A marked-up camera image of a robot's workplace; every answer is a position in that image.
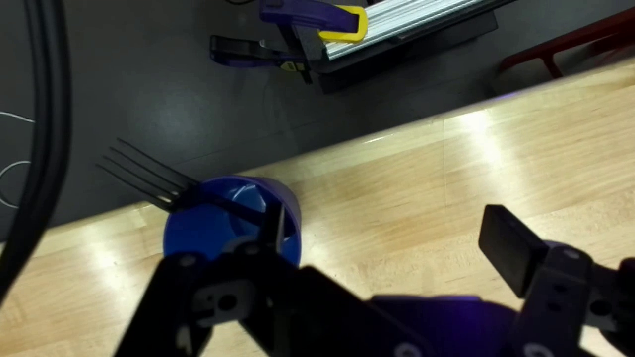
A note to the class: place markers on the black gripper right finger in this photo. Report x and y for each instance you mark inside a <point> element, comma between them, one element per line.
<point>563,291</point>

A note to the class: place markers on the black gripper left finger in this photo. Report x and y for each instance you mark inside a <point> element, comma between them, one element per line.
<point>190,295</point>

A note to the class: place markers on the blue plastic cup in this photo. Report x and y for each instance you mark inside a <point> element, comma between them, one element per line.
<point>208,229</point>

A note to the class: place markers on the black plastic fork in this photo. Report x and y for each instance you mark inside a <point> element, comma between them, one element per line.
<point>164,186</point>

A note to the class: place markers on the orange step stool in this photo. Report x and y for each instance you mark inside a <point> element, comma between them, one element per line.
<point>608,35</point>

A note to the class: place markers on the yellow purple clamp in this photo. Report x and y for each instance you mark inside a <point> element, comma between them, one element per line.
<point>335,23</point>

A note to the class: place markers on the aluminium rail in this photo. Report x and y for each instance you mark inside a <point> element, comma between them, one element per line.
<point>398,31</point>

